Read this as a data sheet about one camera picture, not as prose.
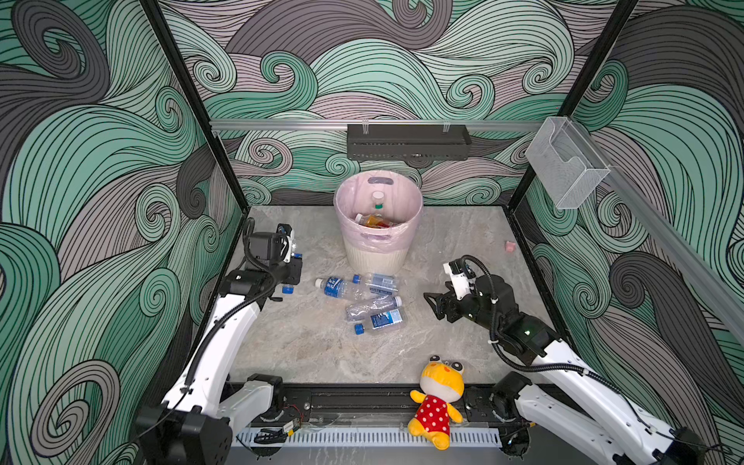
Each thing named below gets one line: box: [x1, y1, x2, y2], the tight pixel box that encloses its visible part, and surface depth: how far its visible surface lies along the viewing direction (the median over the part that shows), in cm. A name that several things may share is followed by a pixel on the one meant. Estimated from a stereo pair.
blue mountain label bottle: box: [370, 308, 407, 332], surface depth 85 cm
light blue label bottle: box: [365, 273, 400, 297], surface depth 94 cm
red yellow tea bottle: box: [354, 213, 395, 229], surface depth 94 cm
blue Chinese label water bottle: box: [313, 276, 371, 302], surface depth 93 cm
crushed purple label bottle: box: [345, 294, 403, 322], surface depth 91 cm
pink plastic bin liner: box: [334, 170, 424, 253], surface depth 92 cm
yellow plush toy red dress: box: [407, 354, 465, 451], surface depth 71 cm
